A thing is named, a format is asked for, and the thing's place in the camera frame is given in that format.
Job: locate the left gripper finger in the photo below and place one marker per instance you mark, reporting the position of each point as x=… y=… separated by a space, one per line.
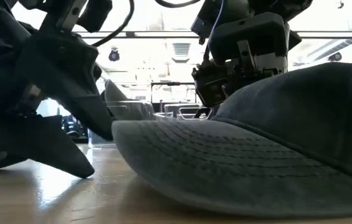
x=66 y=68
x=32 y=140

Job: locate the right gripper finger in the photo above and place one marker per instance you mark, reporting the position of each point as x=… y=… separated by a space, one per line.
x=210 y=87

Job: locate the grey baseball cap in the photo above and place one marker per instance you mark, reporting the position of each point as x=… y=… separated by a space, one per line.
x=256 y=149
x=122 y=102

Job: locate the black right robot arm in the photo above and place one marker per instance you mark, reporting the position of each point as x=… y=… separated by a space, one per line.
x=288 y=7

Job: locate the black ceiling spotlight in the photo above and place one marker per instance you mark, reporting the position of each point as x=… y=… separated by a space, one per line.
x=335 y=57
x=114 y=55

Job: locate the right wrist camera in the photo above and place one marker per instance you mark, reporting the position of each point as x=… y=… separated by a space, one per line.
x=222 y=12

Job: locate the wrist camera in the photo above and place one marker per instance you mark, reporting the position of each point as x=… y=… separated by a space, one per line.
x=222 y=12
x=94 y=14

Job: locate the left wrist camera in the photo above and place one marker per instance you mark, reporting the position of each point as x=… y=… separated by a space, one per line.
x=94 y=14

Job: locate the black overhead frame bar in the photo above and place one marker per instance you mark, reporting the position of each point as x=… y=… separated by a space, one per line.
x=334 y=34

